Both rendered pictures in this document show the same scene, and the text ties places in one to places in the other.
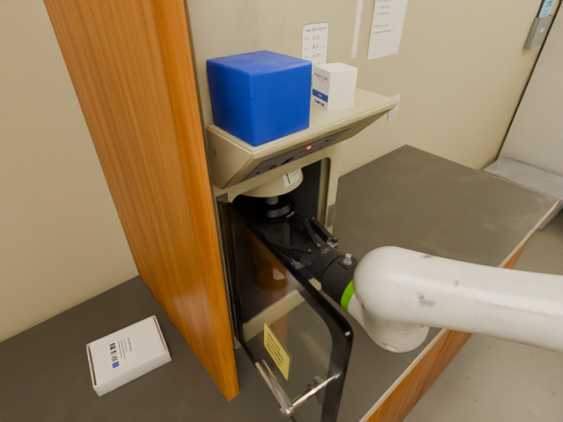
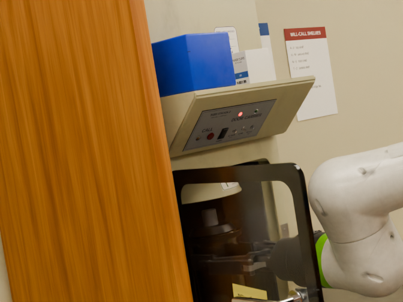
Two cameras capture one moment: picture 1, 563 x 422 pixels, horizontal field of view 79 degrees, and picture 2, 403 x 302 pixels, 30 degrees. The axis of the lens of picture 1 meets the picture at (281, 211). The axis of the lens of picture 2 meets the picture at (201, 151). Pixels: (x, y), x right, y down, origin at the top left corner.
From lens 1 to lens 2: 0.82 m
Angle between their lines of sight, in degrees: 33
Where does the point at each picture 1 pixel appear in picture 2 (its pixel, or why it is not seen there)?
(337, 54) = not seen: hidden behind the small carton
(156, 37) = (127, 10)
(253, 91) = (189, 46)
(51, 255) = not seen: outside the picture
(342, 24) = (247, 29)
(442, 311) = (383, 175)
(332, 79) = (247, 56)
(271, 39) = not seen: hidden behind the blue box
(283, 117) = (213, 71)
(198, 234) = (158, 167)
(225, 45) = (157, 38)
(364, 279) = (315, 180)
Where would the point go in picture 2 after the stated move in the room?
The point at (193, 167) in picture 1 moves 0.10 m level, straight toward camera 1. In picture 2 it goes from (152, 102) to (173, 97)
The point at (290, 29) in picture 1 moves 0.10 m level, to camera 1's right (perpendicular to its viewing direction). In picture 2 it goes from (204, 30) to (258, 21)
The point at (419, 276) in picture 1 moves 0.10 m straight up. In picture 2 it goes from (357, 158) to (346, 91)
